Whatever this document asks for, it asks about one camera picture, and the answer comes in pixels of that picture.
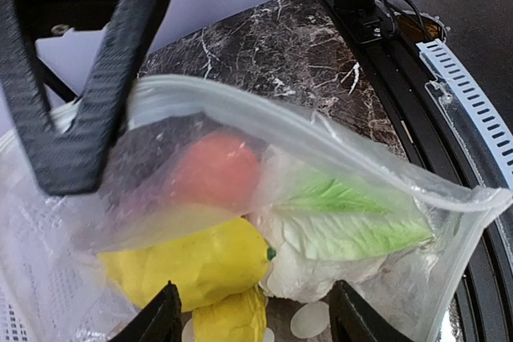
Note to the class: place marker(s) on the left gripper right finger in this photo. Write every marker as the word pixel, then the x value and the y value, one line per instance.
pixel 352 319

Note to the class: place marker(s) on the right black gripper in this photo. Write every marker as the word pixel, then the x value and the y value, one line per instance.
pixel 71 162

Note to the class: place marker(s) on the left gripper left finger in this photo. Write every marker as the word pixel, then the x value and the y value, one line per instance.
pixel 159 321

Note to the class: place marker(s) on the clear zip top bag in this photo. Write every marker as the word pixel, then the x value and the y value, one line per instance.
pixel 166 114

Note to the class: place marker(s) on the white fake cauliflower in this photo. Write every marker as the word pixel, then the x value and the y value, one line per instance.
pixel 291 275

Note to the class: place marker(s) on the green fake vegetable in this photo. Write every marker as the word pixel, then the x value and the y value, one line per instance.
pixel 347 219

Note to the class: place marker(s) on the orange fake pumpkin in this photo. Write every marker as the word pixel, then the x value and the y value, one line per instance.
pixel 219 170

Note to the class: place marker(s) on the white perforated plastic basket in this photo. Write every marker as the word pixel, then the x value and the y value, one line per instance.
pixel 57 287

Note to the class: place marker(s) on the white slotted cable duct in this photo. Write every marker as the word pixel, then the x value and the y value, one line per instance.
pixel 497 137

